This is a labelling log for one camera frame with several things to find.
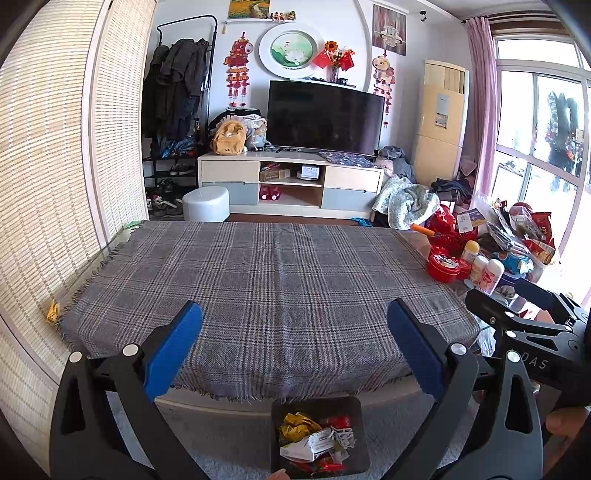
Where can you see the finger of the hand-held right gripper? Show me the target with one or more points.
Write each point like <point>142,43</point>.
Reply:
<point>540,295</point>
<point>521,321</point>

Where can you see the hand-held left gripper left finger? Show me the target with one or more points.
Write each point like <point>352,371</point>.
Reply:
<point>173,346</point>

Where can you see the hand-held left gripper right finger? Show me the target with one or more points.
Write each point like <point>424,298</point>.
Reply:
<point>415,350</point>

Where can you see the grey trash bin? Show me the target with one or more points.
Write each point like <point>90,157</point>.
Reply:
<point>360,415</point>

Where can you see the person's right hand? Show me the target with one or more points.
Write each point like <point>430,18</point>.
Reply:
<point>568,422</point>

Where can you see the blue snack packet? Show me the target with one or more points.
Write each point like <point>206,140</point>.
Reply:
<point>517,262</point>

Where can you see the white bottle red label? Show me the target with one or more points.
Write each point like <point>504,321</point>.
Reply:
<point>493,277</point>
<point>479,270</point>

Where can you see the pile of snack bags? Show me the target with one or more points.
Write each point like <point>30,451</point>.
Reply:
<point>521,226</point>

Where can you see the yellow lid jar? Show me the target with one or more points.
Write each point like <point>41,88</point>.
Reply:
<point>471,251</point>

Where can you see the red round tin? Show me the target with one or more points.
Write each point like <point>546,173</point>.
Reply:
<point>445,267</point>

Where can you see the pile of crumpled wrappers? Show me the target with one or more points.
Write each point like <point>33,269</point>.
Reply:
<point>337,438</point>

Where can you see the grey plaid tablecloth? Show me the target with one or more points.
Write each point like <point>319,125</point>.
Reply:
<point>277,286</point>

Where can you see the orange stick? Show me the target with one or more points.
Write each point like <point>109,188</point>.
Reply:
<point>424,229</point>

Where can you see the dark folded clothes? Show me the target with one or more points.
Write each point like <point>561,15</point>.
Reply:
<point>451,190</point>

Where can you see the pair of grey sneakers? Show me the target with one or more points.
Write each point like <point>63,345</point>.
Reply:
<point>166,205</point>

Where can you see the yellow snack wrapper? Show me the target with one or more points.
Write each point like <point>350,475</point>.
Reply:
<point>295,427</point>

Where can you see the white round stool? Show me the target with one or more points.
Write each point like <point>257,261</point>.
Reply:
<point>205,203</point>

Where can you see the light floral blanket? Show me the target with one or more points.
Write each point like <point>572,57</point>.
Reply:
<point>408,201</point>

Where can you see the clothes hanging outside window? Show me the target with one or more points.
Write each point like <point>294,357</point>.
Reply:
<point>563,134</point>

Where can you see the large window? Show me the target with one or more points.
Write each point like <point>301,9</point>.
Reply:
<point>517,120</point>

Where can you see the pair of dark shoes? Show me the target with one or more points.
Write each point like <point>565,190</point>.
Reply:
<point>182,169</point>

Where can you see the white grey television stand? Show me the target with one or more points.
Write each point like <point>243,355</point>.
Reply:
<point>231,175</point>

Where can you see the red slippers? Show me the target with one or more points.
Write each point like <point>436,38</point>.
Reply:
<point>269,193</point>

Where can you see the pile of grey clothes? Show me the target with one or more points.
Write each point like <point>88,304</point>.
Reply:
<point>395,161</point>

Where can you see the cardboard box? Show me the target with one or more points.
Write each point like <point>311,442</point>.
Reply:
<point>274,174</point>

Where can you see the cream standing air conditioner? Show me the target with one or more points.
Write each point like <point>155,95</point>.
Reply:
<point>441,120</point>

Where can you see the blue patterned cloth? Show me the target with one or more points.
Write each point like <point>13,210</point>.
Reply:
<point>346,159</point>

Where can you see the pink curtain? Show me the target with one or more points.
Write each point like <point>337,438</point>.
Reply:
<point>482,92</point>

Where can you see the yellow backpack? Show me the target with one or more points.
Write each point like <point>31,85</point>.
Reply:
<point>228,138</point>

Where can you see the bamboo folding screen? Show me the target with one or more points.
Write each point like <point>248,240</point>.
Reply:
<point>41,161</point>

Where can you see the black flat television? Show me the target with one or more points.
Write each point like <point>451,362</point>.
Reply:
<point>325,115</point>

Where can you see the dark hanging coats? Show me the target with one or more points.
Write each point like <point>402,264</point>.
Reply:
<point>180,87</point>

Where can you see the dog hanging ornament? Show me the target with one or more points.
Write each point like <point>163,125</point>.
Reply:
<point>383,74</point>

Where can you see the black coat rack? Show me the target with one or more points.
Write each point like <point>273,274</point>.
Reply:
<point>213,55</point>

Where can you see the red fish hanging ornament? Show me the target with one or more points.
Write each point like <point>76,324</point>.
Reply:
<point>238,60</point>

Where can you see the vase with flowers and flags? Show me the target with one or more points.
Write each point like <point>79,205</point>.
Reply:
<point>333,60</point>

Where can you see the landscape painting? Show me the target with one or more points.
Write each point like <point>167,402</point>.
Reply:
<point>249,8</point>

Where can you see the row of small figurines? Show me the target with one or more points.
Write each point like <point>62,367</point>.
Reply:
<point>282,16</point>

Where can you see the wall security camera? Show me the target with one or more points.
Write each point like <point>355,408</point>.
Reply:
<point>422,14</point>

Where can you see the wall poster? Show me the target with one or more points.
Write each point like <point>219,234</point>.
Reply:
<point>388,27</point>

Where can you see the round lotus wall picture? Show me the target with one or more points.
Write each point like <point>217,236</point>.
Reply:
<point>292,50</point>

